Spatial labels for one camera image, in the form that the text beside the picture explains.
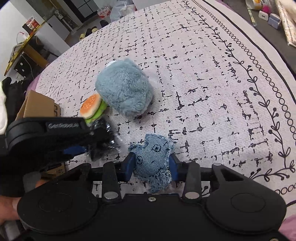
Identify blue denim fabric toy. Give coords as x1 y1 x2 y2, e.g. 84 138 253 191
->
128 134 174 193

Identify blue-grey fluffy plush toy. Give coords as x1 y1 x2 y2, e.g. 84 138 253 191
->
95 59 154 117

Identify person's left hand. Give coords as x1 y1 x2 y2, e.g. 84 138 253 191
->
0 179 49 225

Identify cardboard box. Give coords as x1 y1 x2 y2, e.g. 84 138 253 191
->
16 90 66 180

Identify hamburger plush toy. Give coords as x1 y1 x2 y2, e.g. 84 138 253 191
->
80 93 108 124

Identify white and black clothes pile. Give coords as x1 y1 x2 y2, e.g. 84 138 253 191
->
1 77 26 135

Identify grey patterned blanket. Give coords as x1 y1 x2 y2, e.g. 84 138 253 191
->
36 1 295 205

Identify round yellow-edged side table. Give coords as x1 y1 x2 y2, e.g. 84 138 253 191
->
4 21 48 76

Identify yellow slipper pair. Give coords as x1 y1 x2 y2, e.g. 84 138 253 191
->
79 26 98 41

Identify red snack container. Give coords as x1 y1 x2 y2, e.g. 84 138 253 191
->
22 16 40 34

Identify red drink pack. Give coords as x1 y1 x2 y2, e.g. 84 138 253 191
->
97 6 111 19

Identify white plastic bags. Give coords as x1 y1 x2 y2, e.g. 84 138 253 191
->
110 1 137 22

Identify purple small box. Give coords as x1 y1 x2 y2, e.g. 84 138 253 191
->
268 13 281 29

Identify white charger plug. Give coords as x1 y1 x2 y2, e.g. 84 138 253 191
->
258 11 269 21

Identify white yellow jar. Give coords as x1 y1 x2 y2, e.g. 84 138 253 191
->
245 0 271 11

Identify patterned wrapping paper roll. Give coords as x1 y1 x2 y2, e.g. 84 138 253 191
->
275 0 296 47

